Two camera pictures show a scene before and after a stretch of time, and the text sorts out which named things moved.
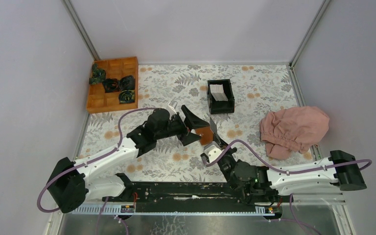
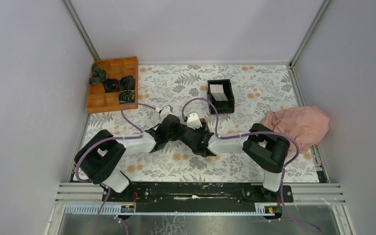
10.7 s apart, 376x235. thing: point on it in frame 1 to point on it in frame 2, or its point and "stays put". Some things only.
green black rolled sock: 127,96 stays put
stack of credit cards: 217,91 stays put
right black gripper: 221,143 to 203,129
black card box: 224,106 stays put
